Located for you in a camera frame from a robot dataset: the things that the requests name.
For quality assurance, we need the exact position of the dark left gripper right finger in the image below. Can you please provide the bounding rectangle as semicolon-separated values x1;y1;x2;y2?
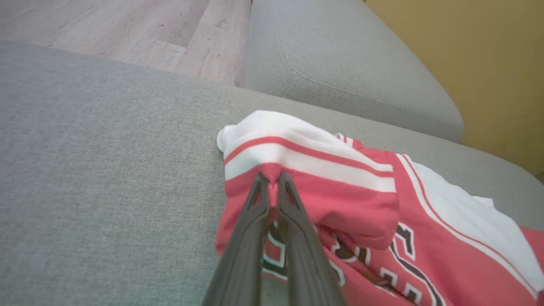
276;171;347;306

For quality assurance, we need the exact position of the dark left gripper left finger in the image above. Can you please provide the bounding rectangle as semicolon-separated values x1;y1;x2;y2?
203;172;271;306

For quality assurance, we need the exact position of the red and white jersey shirt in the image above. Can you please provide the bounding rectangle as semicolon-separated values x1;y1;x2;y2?
215;110;544;306

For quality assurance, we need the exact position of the large grey sofa seat cushion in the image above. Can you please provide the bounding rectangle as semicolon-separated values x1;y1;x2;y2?
0;40;544;306

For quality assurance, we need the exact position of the small grey sofa seat cushion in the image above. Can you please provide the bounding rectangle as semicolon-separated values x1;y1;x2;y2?
246;0;465;144

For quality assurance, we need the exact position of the yellow sofa backrest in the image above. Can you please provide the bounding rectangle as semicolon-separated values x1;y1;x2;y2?
365;0;544;176

